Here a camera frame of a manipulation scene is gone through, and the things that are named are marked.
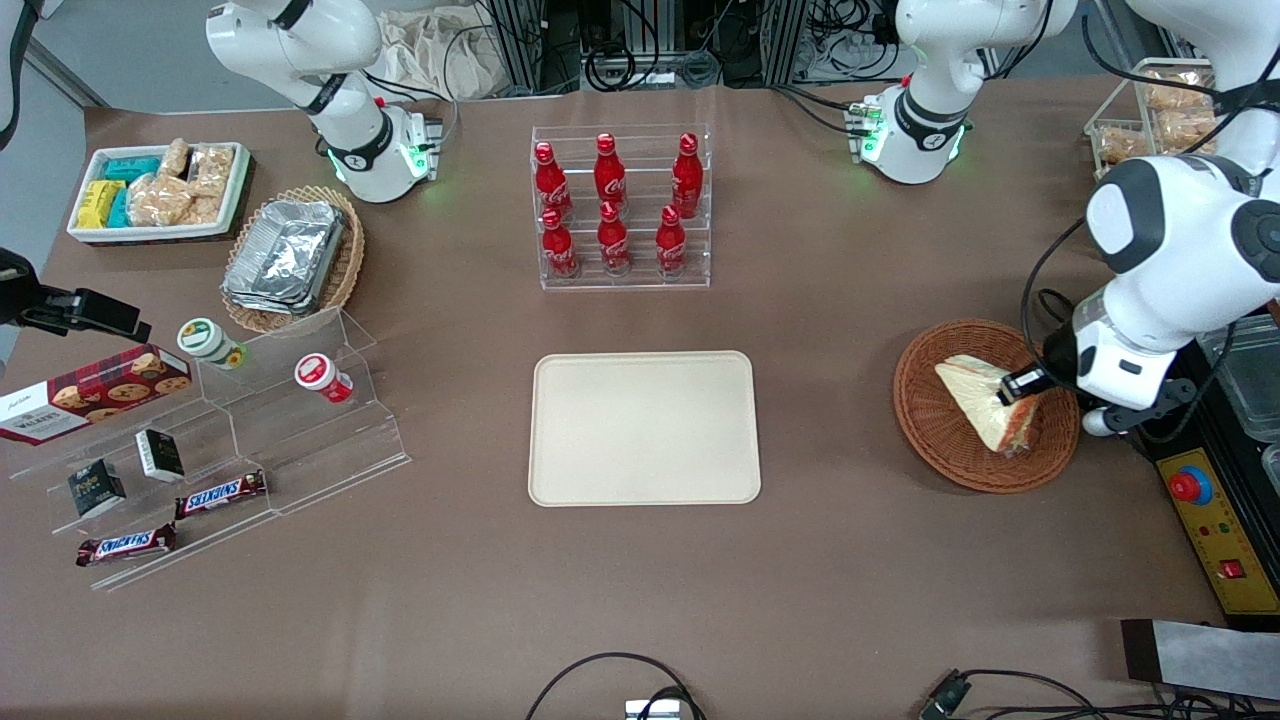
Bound brown Snickers bar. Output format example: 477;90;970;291
76;522;178;568
175;469;268;520

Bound black arm base cable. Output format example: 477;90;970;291
768;83;869;137
360;68;461;151

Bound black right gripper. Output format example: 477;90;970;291
0;248;152;344

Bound black machine power cable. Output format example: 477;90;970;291
1037;288;1079;351

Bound white wire basket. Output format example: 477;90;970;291
1084;58;1226;186

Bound red-lidded white cup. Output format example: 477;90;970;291
294;353;355;405

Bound small black box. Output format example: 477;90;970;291
67;458;128;519
135;428;186;483

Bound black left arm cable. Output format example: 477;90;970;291
1019;15;1280;441

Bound crumpled beige cloth bag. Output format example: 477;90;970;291
375;8;501;99

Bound aluminium foil container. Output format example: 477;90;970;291
224;200;348;303

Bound beige plastic serving tray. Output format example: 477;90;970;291
528;350;763;508

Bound large clear plastic container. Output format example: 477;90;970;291
1195;315;1280;443

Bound plastic-wrapped triangle sandwich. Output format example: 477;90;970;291
935;355;1041;457

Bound clear acrylic stepped display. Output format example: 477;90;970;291
8;307;412;593

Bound green-lidded white cup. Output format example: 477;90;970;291
177;317;247;371

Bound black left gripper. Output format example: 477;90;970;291
998;328;1087;406

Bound white rectangular snack tray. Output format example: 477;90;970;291
67;142;251;244

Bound black looped cable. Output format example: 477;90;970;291
525;652;707;720

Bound round brown wicker basket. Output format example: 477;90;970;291
893;318;1082;495

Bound red tartan cookie box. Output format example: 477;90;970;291
0;343;193;447

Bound red cola bottle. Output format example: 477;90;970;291
540;207;582;280
655;205;688;277
597;201;633;277
671;133;705;219
533;141;575;221
594;133;628;213

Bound oval tan wicker basket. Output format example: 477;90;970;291
220;185;366;336

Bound aluminium frame post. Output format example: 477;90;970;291
760;0;811;87
485;0;547;93

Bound grey metal rail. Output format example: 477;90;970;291
20;38;111;108

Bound yellow snack packet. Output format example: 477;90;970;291
77;180;126;230

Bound black machine with yellow panel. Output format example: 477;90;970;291
1130;300;1280;631

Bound black cable with connector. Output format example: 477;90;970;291
918;668;1280;720

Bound grey flat board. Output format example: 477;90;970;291
1120;618;1280;701

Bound clear acrylic bottle rack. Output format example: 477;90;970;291
530;124;712;292

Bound clear bag of pastries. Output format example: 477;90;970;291
1145;68;1216;111
1097;128;1151;165
1155;108;1223;157

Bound black hanging cable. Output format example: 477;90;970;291
0;0;43;151

